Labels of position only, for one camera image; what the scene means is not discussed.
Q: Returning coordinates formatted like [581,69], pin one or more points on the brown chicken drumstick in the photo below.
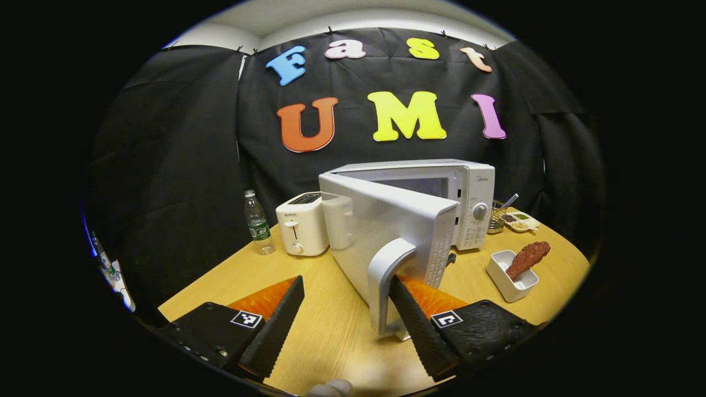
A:
[527,259]

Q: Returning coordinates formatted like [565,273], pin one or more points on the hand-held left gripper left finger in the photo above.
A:
[276,331]

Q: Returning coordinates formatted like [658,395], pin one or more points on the white rectangular dish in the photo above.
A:
[504,284]

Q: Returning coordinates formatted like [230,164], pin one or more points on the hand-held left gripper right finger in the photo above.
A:
[422,336]

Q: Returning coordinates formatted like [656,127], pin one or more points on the white divided dish of beans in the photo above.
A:
[521,223]

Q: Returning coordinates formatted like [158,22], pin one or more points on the white and green object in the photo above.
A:
[116,275]

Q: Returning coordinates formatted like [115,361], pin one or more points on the metal spoon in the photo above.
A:
[510,200]

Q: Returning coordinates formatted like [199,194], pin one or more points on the clear plastic water bottle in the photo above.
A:
[258,226]

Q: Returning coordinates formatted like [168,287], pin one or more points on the black backdrop cloth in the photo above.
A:
[193,165]

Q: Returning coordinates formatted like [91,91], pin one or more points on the white toaster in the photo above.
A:
[303,231]

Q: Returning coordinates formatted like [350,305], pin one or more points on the white microwave oven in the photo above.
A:
[397,220]

